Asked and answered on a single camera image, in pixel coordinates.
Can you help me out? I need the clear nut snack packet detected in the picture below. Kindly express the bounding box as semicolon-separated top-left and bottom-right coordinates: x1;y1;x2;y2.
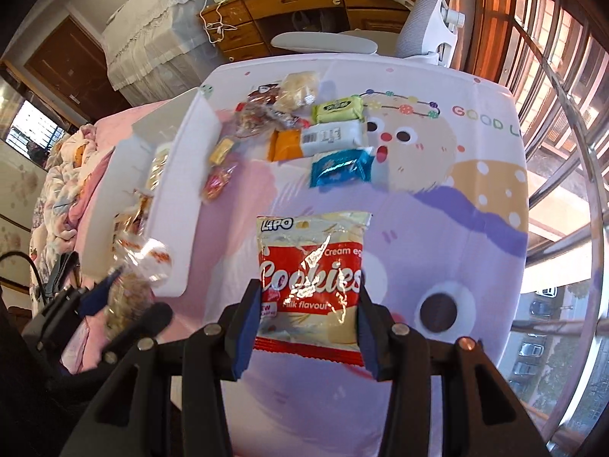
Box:
105;231;172;340

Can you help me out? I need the white plastic storage bin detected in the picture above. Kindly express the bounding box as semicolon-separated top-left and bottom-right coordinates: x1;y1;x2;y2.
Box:
80;87;222;297

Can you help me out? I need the red Cookies snack bag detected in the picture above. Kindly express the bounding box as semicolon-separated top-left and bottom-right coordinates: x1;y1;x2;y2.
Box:
254;211;371;366

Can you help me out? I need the small red candy packet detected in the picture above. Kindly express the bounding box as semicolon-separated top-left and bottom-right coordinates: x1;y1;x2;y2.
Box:
201;163;238;203

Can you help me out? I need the small yellow candy packet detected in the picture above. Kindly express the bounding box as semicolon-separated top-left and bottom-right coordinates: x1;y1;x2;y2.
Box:
209;136;235;166

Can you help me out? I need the orange snack packet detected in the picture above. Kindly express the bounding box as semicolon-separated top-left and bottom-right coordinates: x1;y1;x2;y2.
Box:
267;129;305;162

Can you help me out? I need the dark red snack packet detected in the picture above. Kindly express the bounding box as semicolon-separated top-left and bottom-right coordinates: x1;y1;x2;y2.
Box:
234;83;310;138

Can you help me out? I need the blue foil snack packet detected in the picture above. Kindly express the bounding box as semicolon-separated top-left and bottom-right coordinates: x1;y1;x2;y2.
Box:
310;147;375;188

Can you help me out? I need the white barcode snack packet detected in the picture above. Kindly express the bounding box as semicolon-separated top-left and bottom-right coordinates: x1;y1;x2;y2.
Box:
299;120;368;157

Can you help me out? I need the pale biscuit clear packet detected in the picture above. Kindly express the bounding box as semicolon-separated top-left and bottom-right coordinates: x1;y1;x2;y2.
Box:
274;71;320;112

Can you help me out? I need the green snack packet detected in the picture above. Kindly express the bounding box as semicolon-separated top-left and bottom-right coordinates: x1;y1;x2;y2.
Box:
312;95;364;124

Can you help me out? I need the yellow-brown snack bag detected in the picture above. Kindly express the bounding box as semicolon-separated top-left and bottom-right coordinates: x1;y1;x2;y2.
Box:
113;141;172;246

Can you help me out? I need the floral crumpled quilt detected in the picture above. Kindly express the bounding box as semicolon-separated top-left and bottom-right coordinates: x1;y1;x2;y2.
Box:
29;124;97;285

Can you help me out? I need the pink bed blanket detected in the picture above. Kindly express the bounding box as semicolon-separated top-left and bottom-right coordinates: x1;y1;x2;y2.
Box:
62;100;186;374

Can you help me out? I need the wooden door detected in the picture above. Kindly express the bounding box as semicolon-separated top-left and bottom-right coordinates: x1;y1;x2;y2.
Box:
1;10;130;125

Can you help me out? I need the cartoon print tablecloth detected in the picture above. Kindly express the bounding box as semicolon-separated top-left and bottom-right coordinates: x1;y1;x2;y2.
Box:
168;55;528;360

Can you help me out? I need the white lace covered cabinet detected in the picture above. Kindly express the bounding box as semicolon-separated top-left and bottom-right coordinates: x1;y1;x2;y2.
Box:
102;0;225;106

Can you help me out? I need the wooden desk with drawers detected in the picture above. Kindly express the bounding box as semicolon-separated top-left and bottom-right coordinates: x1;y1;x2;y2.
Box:
199;0;409;62

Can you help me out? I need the grey office chair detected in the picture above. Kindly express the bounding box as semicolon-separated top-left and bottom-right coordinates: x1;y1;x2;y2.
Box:
271;0;466;67

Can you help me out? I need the black cable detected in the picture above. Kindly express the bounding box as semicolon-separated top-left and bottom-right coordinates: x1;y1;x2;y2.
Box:
0;248;83;308

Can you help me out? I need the white charging cable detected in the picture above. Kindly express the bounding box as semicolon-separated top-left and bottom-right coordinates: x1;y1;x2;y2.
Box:
198;0;240;47

